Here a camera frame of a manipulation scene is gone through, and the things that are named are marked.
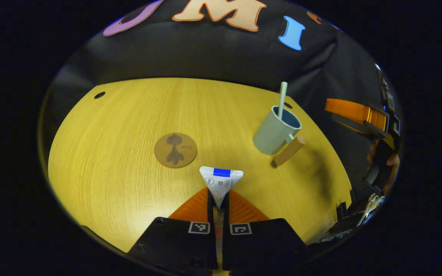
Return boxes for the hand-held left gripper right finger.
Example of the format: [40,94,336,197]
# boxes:
[222,189,309,273]

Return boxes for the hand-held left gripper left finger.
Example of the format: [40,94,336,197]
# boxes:
[128,187,218,276]

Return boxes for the pale green toothbrush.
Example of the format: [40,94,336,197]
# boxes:
[277,81,288,119]

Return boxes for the white toothpaste tube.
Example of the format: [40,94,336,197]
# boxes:
[199,166,244,209]

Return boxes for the pale green cup wooden handle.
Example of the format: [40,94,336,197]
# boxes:
[252,105,307,167]

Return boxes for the round brown coaster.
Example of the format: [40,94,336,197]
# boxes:
[154,133,198,169]

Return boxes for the wooden desktop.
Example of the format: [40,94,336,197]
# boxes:
[48,77,354,255]

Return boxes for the black backdrop cloth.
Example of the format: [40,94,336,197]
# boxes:
[41,0,402,200]

